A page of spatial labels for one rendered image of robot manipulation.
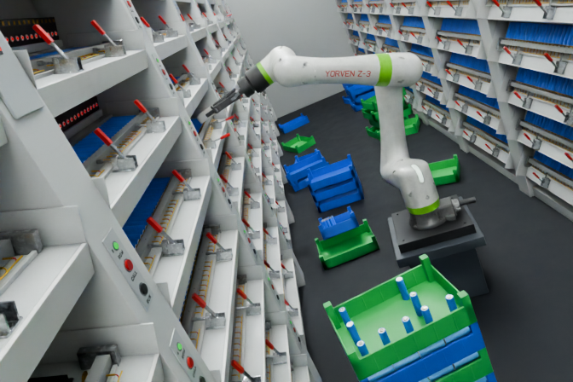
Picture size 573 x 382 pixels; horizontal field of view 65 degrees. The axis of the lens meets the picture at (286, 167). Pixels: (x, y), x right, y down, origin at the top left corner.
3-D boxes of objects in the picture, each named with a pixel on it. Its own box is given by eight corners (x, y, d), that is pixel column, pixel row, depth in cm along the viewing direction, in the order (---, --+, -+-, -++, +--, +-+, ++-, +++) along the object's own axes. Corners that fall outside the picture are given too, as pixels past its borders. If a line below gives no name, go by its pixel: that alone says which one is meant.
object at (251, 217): (262, 201, 208) (259, 173, 203) (263, 274, 151) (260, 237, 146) (218, 205, 207) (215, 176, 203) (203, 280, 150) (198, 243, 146)
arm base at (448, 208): (474, 199, 177) (470, 186, 176) (481, 217, 164) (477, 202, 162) (408, 216, 186) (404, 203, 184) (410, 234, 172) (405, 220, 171)
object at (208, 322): (239, 242, 136) (234, 200, 131) (226, 412, 79) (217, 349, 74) (171, 248, 135) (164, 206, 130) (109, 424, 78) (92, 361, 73)
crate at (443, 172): (460, 164, 271) (456, 153, 268) (459, 182, 254) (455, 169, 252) (410, 175, 285) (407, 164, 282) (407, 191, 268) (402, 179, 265)
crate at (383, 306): (433, 276, 121) (425, 252, 118) (477, 321, 102) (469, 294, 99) (332, 327, 119) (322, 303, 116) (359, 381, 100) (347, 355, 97)
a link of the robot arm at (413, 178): (427, 193, 184) (413, 152, 179) (448, 204, 169) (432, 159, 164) (399, 206, 183) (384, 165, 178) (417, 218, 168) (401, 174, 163)
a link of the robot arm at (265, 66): (298, 60, 173) (283, 37, 167) (306, 70, 162) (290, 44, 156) (269, 82, 174) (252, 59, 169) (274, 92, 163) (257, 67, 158)
